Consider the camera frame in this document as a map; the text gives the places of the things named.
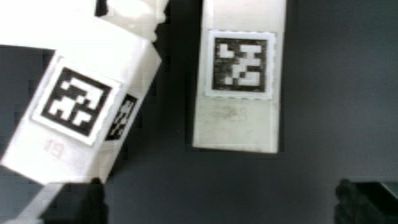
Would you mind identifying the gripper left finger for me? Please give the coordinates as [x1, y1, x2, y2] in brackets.
[11, 178, 110, 224]

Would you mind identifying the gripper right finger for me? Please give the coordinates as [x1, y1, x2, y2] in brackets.
[334, 179, 398, 224]

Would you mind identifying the white leg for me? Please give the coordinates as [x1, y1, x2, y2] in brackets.
[0, 0, 169, 184]
[194, 0, 288, 154]

